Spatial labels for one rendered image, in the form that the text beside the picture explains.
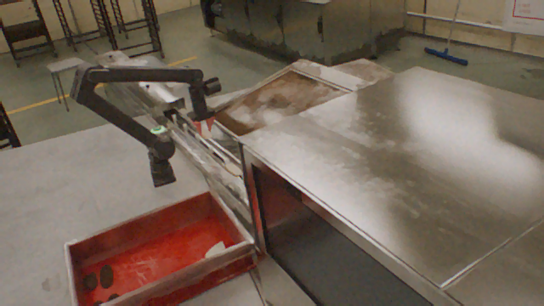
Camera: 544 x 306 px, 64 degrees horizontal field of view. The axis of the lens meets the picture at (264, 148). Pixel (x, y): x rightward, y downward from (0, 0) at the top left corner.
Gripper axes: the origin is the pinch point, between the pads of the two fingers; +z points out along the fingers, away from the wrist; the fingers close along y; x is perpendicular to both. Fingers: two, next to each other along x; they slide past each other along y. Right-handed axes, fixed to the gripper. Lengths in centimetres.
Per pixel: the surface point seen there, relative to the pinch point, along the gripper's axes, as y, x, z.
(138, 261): -44, -43, 11
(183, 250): -32, -48, 11
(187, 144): -5.8, 8.4, 6.8
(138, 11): 170, 700, 70
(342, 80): 64, -11, -6
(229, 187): -7.2, -32.9, 6.9
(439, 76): 28, -89, -37
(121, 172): -33.9, 13.9, 11.3
